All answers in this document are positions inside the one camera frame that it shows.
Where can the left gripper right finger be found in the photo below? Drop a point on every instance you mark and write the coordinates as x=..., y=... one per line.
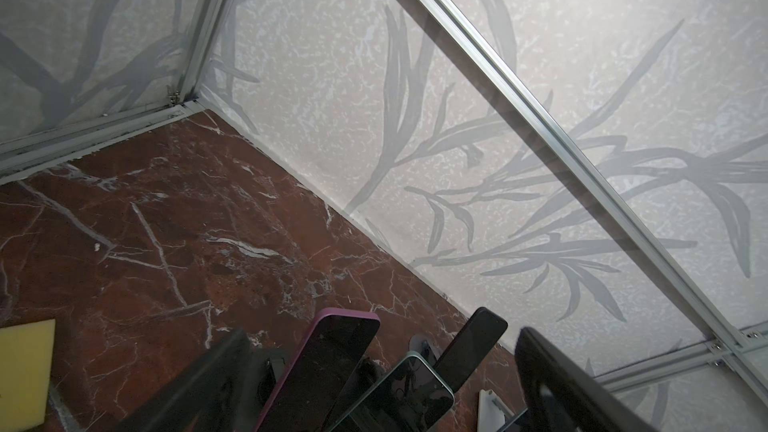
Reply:
x=560, y=396

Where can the black phone rear centre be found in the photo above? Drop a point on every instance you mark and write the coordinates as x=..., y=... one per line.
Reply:
x=465, y=353

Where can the white phone stand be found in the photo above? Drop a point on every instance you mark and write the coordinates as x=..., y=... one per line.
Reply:
x=493, y=414

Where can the yellow sponge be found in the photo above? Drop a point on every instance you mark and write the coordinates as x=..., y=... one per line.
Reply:
x=26, y=359

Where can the purple-edged phone on stand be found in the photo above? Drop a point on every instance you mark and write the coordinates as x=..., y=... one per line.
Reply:
x=324, y=361

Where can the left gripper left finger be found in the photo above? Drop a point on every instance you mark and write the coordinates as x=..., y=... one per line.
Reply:
x=205, y=396

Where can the green-edged phone on stand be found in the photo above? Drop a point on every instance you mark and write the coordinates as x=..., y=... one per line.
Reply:
x=410, y=397

